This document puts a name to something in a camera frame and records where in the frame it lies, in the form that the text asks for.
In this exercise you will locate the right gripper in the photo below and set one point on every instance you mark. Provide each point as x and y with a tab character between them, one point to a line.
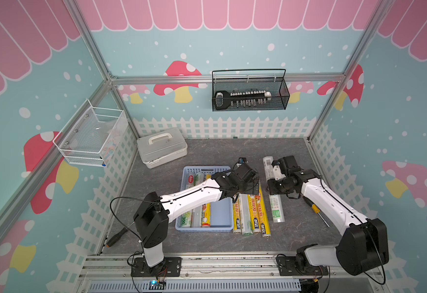
271	188

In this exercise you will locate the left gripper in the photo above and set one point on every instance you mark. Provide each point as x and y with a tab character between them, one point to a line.
249	190

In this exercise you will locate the white clear wrap roll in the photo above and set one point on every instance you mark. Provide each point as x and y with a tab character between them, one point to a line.
274	197

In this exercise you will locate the yellow red wrap roll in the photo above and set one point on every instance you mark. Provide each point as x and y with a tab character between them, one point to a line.
237	217

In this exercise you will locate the yellow blue-label wrap roll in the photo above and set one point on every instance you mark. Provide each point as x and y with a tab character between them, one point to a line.
262	214

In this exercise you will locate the light blue plastic basket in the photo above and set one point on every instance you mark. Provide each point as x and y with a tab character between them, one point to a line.
222	220

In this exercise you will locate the clear green wrap roll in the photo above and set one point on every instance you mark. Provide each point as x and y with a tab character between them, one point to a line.
245	218

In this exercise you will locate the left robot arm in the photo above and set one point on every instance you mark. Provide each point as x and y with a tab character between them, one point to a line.
156	212

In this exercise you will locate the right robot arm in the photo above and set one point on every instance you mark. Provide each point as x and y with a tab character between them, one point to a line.
364	242

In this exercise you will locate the yellow black screwdriver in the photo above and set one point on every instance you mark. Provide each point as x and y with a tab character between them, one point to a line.
315	209

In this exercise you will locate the black socket bit holder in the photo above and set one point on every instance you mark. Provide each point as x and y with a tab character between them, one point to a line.
223	100

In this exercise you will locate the white plastic storage box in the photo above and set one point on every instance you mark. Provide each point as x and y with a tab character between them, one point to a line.
163	147

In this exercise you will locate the small green circuit board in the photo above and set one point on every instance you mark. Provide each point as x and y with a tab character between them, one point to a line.
157	285

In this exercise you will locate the black orange screwdriver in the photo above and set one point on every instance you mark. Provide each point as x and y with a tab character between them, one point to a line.
115	238

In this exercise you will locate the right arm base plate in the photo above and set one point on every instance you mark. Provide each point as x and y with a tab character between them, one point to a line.
299	267

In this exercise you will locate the black wire mesh basket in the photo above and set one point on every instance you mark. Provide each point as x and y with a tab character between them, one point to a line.
249	90

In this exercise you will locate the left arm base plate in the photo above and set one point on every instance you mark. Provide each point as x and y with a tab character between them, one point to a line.
169	267

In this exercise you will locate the grey slotted cable duct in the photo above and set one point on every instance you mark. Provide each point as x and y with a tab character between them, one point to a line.
200	286

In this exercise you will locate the white wire mesh basket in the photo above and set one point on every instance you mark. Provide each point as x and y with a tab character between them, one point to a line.
93	135

